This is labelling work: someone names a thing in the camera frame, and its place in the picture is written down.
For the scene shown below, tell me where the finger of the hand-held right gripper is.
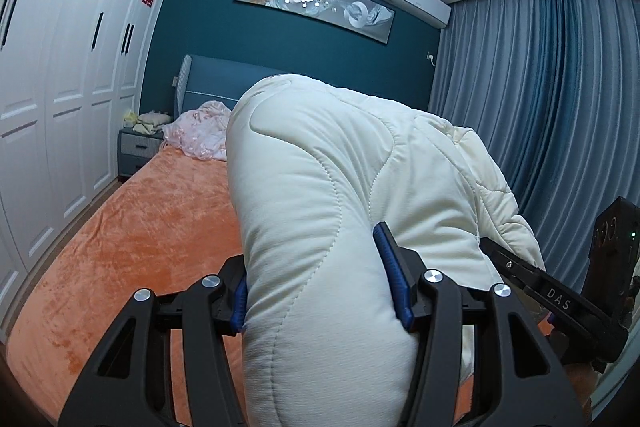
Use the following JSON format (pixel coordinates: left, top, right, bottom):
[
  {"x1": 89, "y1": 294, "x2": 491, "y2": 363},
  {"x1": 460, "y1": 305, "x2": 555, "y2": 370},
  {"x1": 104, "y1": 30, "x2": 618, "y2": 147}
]
[{"x1": 480, "y1": 237, "x2": 629, "y2": 360}]

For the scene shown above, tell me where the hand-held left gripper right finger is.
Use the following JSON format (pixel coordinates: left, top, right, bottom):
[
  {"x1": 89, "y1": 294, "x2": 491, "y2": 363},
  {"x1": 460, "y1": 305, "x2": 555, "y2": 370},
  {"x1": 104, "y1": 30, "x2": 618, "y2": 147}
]
[{"x1": 372, "y1": 222, "x2": 593, "y2": 427}]

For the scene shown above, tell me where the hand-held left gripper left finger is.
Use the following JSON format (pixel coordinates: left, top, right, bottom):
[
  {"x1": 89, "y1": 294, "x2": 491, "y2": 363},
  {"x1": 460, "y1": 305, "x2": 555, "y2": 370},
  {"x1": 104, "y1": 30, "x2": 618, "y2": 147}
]
[{"x1": 65, "y1": 254, "x2": 249, "y2": 427}]

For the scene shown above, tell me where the cream white quilted duvet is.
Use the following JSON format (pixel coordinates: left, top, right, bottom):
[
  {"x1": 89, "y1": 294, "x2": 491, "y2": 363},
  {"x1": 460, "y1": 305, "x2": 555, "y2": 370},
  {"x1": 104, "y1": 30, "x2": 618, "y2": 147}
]
[{"x1": 226, "y1": 74, "x2": 548, "y2": 427}]

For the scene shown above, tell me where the orange bed blanket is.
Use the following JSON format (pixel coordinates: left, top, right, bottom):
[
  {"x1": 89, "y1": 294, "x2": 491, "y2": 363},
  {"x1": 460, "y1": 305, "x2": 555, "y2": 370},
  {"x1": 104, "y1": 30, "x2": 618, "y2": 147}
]
[{"x1": 5, "y1": 142, "x2": 476, "y2": 427}]

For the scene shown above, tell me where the grey-blue curtain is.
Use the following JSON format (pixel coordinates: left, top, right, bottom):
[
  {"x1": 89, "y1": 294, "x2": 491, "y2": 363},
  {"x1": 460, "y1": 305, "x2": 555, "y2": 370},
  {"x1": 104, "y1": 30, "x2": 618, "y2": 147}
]
[{"x1": 427, "y1": 0, "x2": 640, "y2": 278}]

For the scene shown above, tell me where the pink lace quilt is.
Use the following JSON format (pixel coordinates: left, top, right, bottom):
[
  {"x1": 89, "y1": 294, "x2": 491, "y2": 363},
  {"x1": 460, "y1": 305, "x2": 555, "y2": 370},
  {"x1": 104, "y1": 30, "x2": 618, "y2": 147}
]
[{"x1": 160, "y1": 100, "x2": 233, "y2": 161}]

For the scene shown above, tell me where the grey nightstand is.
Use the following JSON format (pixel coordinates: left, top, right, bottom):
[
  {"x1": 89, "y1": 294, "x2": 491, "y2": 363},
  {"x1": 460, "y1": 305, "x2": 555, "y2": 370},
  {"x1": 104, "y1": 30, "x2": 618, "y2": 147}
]
[{"x1": 117, "y1": 129, "x2": 168, "y2": 180}]

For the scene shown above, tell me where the beige cloth bundle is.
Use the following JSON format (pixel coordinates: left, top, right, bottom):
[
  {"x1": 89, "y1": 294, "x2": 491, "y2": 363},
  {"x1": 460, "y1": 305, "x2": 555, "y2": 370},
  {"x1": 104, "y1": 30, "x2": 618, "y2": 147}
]
[{"x1": 122, "y1": 109, "x2": 173, "y2": 136}]

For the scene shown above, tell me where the blue padded headboard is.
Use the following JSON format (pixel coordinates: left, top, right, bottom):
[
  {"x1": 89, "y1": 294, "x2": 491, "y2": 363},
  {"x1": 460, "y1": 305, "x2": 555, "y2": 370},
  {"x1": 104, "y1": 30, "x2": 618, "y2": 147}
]
[{"x1": 172, "y1": 54, "x2": 291, "y2": 118}]

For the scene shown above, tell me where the white wardrobe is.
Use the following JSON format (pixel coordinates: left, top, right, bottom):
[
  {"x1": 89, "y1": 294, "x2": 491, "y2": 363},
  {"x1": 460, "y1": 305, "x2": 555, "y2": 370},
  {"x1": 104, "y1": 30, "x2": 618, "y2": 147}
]
[{"x1": 0, "y1": 0, "x2": 193, "y2": 298}]

